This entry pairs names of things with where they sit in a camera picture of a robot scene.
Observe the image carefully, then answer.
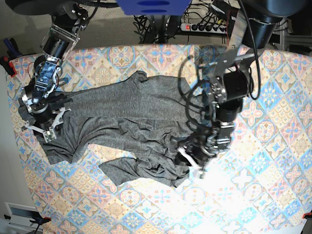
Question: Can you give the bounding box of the patterned tablecloth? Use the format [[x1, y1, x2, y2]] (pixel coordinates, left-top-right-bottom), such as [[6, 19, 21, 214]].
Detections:
[[6, 50, 312, 234]]

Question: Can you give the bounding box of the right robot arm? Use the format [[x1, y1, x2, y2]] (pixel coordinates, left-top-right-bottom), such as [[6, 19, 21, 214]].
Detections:
[[20, 2, 88, 143]]

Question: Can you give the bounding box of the grey t-shirt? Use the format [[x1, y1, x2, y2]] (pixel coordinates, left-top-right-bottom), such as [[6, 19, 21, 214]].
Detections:
[[42, 71, 192, 187]]

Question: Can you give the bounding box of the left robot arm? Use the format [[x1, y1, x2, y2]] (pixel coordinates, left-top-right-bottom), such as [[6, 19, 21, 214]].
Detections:
[[178, 0, 287, 179]]

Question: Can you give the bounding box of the red black clamp left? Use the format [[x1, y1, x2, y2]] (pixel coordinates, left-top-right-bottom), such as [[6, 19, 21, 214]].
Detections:
[[0, 38, 20, 77]]

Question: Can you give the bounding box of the red clamp bottom left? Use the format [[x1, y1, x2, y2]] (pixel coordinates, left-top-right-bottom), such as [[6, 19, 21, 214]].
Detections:
[[30, 217, 51, 226]]

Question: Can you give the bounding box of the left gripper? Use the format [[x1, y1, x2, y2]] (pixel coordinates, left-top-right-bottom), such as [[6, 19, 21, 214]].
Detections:
[[175, 127, 232, 179]]

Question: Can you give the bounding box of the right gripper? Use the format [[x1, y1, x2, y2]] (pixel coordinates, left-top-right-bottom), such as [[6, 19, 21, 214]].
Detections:
[[21, 83, 72, 143]]

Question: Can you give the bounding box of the red clamp bottom right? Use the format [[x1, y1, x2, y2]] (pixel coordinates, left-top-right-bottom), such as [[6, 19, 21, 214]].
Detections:
[[302, 212, 312, 220]]

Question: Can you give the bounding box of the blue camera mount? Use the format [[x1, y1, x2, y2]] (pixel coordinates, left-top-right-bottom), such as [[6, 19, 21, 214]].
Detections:
[[116, 0, 191, 16]]

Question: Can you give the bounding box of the power strip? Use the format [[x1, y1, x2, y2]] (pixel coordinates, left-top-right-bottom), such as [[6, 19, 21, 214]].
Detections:
[[180, 23, 226, 34]]

